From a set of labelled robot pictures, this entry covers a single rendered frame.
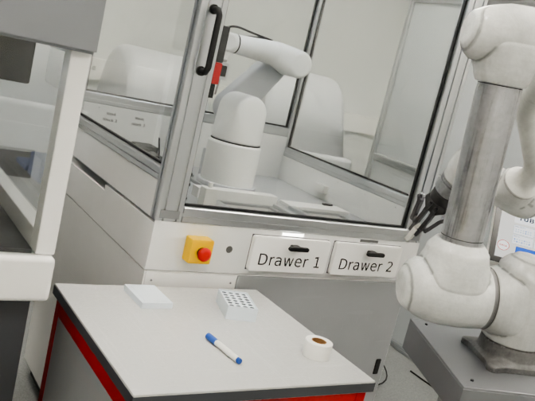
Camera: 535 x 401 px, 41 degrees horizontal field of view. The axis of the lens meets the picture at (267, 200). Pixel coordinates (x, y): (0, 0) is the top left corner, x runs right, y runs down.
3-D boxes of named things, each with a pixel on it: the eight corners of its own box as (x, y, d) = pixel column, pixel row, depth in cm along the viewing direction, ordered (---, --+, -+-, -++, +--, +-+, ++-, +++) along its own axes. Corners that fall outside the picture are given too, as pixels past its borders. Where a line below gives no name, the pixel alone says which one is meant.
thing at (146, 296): (172, 309, 185) (173, 302, 185) (141, 308, 180) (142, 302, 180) (153, 290, 195) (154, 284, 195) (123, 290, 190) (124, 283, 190)
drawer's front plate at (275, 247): (323, 274, 230) (332, 242, 228) (247, 270, 214) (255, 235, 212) (320, 272, 231) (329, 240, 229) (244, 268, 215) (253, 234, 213)
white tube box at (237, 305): (255, 322, 189) (258, 309, 189) (224, 318, 187) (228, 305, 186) (244, 305, 201) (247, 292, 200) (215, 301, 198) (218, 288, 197)
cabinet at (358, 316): (356, 480, 269) (411, 282, 254) (92, 521, 212) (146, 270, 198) (236, 363, 347) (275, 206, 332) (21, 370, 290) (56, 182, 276)
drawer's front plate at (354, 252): (395, 278, 247) (403, 247, 245) (329, 274, 231) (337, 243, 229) (392, 275, 248) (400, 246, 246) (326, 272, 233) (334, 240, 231)
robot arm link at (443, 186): (453, 165, 220) (443, 177, 224) (438, 173, 214) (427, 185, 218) (474, 185, 217) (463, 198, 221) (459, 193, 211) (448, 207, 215)
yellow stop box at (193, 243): (210, 266, 203) (216, 242, 201) (188, 264, 199) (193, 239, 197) (203, 259, 207) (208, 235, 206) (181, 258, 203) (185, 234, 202)
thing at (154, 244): (408, 282, 254) (419, 243, 251) (144, 269, 198) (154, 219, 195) (272, 206, 331) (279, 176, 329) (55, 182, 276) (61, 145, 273)
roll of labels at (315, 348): (331, 356, 179) (335, 340, 178) (326, 364, 172) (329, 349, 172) (305, 346, 181) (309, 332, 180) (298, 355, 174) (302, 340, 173)
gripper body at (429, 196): (462, 197, 220) (446, 216, 226) (443, 178, 223) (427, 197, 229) (450, 204, 215) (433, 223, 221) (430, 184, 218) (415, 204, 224)
